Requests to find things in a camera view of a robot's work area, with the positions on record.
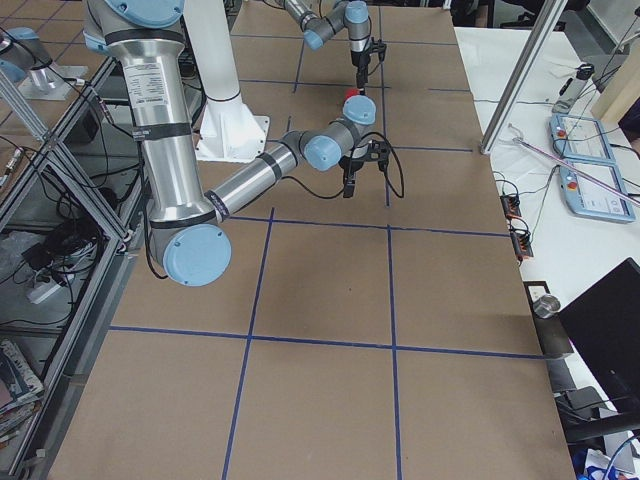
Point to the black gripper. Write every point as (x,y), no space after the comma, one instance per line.
(359,62)
(348,166)

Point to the red block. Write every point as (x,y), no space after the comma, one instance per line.
(353,92)

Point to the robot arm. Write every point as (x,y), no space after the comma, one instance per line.
(193,197)
(319,30)

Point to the long grabber stick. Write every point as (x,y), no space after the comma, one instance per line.
(614,187)

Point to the upper teach pendant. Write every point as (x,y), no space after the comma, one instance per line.
(580,137)

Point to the teach pendant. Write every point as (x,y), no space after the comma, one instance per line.
(580,137)
(584,199)

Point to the lower teach pendant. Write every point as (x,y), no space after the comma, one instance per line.
(584,199)

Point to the metal cup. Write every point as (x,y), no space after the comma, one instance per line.
(546,306)

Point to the black monitor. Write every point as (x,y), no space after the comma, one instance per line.
(603,325)

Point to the white power strip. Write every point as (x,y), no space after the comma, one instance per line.
(42,291)

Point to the stack of magazines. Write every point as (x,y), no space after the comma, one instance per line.
(21,390)

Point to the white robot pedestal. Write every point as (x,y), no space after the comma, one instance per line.
(229,131)

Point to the aluminium frame post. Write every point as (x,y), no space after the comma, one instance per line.
(543,27)

